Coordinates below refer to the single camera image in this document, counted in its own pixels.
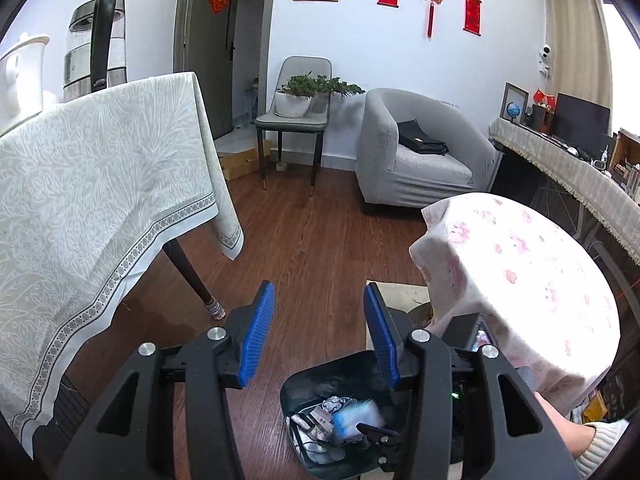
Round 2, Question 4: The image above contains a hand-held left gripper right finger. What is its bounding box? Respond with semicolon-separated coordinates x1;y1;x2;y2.
363;282;583;480

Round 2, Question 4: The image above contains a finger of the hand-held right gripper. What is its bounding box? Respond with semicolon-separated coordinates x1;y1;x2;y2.
356;422;403;472

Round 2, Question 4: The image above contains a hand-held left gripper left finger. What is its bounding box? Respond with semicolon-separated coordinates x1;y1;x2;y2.
55;280;277;480

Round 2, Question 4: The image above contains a blue tissue pack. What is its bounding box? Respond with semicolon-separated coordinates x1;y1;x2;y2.
332;399;383;442

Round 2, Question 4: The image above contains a white printed carton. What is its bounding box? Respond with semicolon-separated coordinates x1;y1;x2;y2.
290;405;336;441

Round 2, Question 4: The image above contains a black trash bin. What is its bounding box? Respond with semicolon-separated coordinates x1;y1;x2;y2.
280;350;416;480

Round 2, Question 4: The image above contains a person's right forearm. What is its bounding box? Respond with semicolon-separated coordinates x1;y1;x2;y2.
532;390;631;478

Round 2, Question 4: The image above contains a beige floor mat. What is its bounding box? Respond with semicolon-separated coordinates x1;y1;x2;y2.
366;280;432;351

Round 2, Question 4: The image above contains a dark table leg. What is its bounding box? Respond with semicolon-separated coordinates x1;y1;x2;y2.
162;237;228;322

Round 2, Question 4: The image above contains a grey armchair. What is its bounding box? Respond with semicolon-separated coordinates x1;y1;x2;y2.
355;88;503;211

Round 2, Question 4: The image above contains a cardboard box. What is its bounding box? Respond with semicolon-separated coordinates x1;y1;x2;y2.
216;137;273;181

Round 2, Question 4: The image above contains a beige fringed desk cloth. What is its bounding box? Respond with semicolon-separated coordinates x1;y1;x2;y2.
489;117;640;261

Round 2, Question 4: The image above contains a black bag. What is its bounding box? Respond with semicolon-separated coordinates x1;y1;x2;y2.
397;119;450;157

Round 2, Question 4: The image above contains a grey-green patterned tablecloth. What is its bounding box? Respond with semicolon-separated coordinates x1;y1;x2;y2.
0;71;246;461

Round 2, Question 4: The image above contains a dark wooden box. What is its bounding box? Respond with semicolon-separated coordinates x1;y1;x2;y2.
530;104;555;135

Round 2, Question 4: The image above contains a potted green plant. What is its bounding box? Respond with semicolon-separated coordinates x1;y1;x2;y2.
274;74;366;118

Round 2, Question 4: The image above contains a wooden desk shelf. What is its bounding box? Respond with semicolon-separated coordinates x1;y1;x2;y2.
612;130;640;186

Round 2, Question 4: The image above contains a black monitor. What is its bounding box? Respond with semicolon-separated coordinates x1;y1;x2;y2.
552;92;612;153

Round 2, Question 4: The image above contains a grey dining chair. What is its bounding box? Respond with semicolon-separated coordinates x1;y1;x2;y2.
255;56;334;197

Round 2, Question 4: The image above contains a grey door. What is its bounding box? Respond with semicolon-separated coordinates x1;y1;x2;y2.
182;0;271;141

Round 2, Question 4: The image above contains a beige curtain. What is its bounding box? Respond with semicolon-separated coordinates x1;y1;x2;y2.
545;0;613;106

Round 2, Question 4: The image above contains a glass electric kettle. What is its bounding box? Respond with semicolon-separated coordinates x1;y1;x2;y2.
62;0;128;103

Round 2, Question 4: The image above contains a white lidded mug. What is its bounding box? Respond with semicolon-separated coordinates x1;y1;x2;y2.
0;33;51;133

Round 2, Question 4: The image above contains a picture frame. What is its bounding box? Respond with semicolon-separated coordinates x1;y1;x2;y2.
501;82;530;126

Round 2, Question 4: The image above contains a white security camera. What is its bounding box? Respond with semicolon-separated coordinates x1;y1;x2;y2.
537;43;556;78

